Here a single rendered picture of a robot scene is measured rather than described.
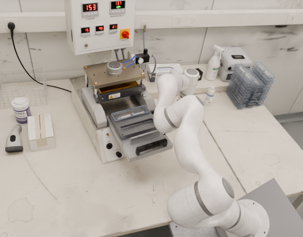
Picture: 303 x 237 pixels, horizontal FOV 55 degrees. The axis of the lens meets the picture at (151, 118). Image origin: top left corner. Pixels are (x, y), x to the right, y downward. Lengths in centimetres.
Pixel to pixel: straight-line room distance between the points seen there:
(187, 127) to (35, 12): 117
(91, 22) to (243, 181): 110
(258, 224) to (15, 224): 99
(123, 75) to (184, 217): 79
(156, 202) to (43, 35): 120
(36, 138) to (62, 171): 22
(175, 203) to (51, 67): 137
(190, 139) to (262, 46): 160
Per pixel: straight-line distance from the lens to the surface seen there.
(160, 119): 120
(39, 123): 163
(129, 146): 130
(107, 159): 151
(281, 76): 290
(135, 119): 139
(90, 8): 146
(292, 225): 127
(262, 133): 191
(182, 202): 97
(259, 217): 130
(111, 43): 158
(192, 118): 112
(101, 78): 145
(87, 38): 152
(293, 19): 250
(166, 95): 122
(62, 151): 159
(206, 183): 94
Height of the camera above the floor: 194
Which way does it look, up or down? 42 degrees down
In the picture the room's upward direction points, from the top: 8 degrees clockwise
